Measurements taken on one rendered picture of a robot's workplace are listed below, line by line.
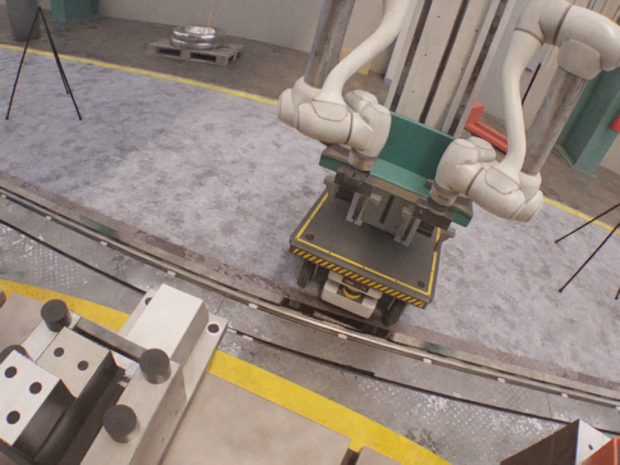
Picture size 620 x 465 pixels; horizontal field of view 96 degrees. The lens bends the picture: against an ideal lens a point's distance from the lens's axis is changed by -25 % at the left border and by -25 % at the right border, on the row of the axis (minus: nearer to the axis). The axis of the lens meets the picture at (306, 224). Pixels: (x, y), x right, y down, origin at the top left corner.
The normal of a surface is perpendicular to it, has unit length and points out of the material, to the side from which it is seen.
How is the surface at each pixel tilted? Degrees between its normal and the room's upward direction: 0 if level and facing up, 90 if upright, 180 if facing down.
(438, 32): 90
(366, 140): 92
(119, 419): 0
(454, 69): 90
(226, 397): 0
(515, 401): 0
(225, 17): 90
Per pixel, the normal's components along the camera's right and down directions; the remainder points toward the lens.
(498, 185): -0.49, -0.07
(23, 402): 0.21, -0.76
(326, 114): 0.11, 0.17
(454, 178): -0.66, 0.39
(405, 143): -0.37, 0.52
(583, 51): -0.70, 0.54
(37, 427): 0.95, 0.31
